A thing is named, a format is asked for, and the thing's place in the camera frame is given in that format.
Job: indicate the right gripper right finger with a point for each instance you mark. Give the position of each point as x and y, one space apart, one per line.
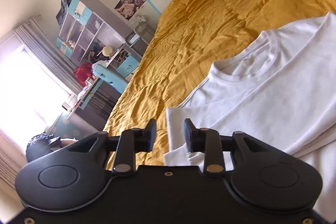
208 142

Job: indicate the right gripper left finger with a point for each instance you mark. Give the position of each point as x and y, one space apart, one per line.
131 142

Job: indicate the white Nevada sweatshirt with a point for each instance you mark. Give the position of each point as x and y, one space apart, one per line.
280 90

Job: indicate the light blue desk chair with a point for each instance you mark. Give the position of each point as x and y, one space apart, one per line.
113 79

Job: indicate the red bag on desk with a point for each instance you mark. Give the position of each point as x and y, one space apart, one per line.
83 72

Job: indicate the grey bedside cart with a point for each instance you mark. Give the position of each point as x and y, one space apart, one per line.
140 38

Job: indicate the grey blue shelf desk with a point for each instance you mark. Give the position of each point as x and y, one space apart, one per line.
92 33

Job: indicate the grey window curtain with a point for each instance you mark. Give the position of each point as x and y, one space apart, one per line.
40 45

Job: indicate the mustard yellow quilt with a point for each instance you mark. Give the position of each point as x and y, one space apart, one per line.
190 36

